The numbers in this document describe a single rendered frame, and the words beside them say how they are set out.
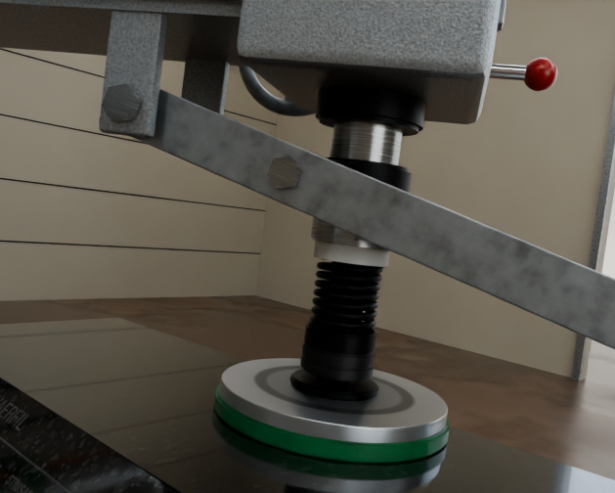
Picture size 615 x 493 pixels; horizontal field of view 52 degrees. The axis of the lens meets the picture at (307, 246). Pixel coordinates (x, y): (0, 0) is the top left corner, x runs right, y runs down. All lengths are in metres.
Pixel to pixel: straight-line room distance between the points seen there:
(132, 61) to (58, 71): 5.29
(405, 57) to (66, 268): 5.57
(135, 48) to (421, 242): 0.29
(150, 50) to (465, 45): 0.26
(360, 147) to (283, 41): 0.12
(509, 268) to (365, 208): 0.13
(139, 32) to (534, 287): 0.39
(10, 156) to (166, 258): 1.83
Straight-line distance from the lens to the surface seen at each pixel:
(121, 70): 0.59
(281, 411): 0.52
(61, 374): 0.68
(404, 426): 0.53
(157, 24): 0.59
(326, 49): 0.50
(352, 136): 0.57
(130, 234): 6.25
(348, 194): 0.53
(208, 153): 0.57
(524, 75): 0.67
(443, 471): 0.54
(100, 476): 0.49
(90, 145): 5.98
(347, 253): 0.56
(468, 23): 0.50
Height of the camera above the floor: 1.03
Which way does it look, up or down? 3 degrees down
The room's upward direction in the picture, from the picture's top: 7 degrees clockwise
